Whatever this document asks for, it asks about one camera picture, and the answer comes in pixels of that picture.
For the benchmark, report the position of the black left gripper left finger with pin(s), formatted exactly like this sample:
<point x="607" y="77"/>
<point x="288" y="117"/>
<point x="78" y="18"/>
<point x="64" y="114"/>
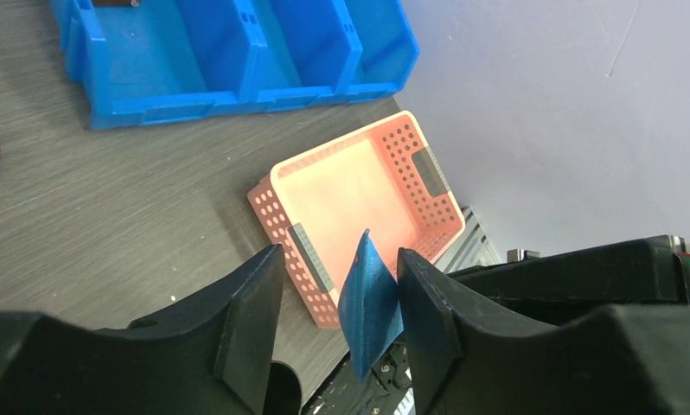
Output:
<point x="208" y="353"/>

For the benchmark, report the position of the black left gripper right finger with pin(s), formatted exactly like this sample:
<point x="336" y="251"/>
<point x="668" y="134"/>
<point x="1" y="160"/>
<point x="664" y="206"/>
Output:
<point x="604" y="330"/>

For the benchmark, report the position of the small blue tube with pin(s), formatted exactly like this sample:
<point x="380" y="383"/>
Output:
<point x="369" y="309"/>

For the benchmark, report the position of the pink plastic basket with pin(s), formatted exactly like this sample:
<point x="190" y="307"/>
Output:
<point x="382" y="179"/>

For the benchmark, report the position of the blue plastic organizer bin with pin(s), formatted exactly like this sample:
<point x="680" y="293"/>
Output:
<point x="157" y="62"/>

